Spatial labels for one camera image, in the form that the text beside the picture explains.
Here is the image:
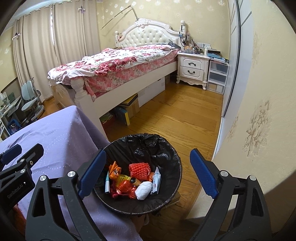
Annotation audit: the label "white study desk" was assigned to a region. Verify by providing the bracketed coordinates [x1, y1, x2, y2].
[1, 92, 22, 135]

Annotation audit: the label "light blue desk chair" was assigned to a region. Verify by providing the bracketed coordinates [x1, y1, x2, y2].
[21, 77, 45, 126]

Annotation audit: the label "yellow bottle black cap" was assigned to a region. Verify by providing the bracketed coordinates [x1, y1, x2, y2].
[129, 177, 142, 187]

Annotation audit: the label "pink floral quilt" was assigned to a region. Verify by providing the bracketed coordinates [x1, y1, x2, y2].
[47, 44, 179, 100]

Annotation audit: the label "teal white tube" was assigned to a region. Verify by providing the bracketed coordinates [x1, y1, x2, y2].
[104, 172, 110, 193]

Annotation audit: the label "white nightstand with drawers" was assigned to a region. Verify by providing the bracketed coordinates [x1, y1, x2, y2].
[176, 52, 210, 90]

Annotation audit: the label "white bed with tufted headboard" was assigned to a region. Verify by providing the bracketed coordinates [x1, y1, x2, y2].
[48, 18, 181, 133]

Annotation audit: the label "white sliding wardrobe door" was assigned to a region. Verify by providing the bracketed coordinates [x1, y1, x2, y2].
[213, 0, 253, 157]

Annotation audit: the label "yellow foam fruit net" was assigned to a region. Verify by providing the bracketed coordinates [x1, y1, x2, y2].
[115, 174, 130, 186]

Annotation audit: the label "blue box under bed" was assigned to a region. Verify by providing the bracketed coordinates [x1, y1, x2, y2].
[111, 107, 130, 126]

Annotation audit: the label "silver white sachet packet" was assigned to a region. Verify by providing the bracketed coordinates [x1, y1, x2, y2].
[151, 167, 161, 195]

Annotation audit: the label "white storage box under bed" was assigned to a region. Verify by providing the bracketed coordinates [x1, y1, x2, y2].
[137, 77, 165, 107]

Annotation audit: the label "beige curtains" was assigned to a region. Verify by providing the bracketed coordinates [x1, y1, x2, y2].
[12, 1, 101, 100]

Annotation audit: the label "cardboard box under bed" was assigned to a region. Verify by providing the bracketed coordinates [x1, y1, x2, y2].
[118, 93, 139, 119]

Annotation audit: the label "red foam fruit net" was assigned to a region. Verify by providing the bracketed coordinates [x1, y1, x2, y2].
[129, 162, 151, 182]

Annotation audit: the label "orange plastic wrapper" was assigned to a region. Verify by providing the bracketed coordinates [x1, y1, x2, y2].
[108, 161, 121, 180]

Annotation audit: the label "black trash bin with bag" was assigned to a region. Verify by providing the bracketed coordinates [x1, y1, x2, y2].
[94, 133, 182, 215]

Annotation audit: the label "purple bed sheet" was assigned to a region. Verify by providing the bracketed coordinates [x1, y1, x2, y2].
[1, 105, 141, 240]

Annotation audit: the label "dark red wrapper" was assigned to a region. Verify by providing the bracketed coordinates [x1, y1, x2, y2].
[110, 180, 137, 199]

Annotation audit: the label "translucent plastic drawer unit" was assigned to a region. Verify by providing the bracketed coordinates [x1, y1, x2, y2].
[206, 58, 229, 95]

